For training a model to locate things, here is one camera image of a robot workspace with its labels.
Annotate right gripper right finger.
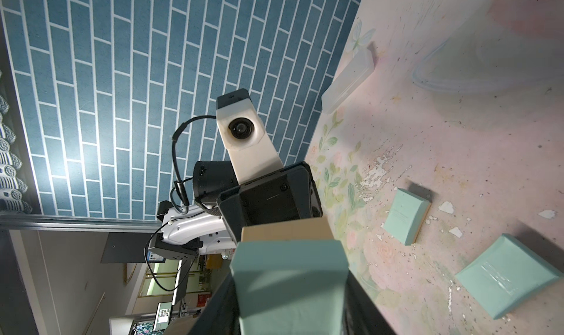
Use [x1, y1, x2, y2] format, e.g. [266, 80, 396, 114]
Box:
[342, 272, 395, 335]

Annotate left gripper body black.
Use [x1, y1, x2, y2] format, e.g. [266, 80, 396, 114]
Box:
[217, 162, 323, 243]

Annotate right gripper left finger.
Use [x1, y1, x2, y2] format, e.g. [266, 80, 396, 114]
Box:
[188, 273, 239, 335]

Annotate green box lid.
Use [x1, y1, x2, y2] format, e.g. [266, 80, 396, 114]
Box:
[231, 240, 349, 334]

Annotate tan box base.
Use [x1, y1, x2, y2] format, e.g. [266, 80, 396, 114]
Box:
[241, 217, 334, 242]

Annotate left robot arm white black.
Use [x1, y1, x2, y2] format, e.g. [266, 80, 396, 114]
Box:
[144, 113, 323, 260]

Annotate left green lid box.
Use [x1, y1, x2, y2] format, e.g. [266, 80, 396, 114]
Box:
[383, 188, 431, 245]

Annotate middle green lid box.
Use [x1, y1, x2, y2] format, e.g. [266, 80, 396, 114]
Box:
[456, 234, 563, 320]

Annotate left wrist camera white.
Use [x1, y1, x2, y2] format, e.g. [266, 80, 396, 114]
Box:
[216, 88, 283, 185]

